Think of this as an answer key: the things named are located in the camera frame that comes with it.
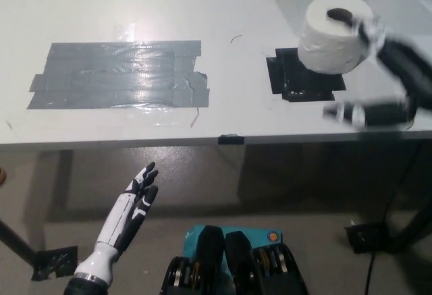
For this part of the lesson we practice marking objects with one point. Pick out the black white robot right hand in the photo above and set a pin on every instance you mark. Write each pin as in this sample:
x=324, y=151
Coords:
x=405, y=62

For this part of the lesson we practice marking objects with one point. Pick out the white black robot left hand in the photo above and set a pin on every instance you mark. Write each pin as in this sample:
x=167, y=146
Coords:
x=121, y=214

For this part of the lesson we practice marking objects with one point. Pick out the white toilet paper roll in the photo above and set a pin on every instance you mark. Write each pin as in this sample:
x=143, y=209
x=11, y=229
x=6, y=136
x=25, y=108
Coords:
x=324, y=42

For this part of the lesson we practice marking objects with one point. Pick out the black teal robot torso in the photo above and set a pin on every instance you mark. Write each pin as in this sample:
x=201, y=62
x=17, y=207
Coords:
x=236, y=261

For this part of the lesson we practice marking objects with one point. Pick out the white table leg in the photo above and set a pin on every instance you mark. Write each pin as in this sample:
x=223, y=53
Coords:
x=62, y=180

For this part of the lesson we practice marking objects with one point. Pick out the black stand pole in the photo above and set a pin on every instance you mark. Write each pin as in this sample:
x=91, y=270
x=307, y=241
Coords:
x=15, y=241

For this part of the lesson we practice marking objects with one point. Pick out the black tape square patch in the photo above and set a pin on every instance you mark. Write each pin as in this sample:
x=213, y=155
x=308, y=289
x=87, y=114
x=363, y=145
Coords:
x=287, y=82

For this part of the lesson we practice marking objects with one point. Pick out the brown round object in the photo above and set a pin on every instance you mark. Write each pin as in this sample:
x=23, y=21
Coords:
x=2, y=177

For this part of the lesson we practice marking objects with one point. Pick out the small black tape piece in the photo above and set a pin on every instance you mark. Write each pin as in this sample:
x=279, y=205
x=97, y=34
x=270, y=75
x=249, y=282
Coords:
x=231, y=139

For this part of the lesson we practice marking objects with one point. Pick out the black stand leg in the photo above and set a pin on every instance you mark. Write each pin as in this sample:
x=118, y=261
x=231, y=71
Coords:
x=408, y=234

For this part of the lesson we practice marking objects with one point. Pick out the grey duct tape patch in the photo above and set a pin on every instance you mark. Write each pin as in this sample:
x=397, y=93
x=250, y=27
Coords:
x=118, y=75

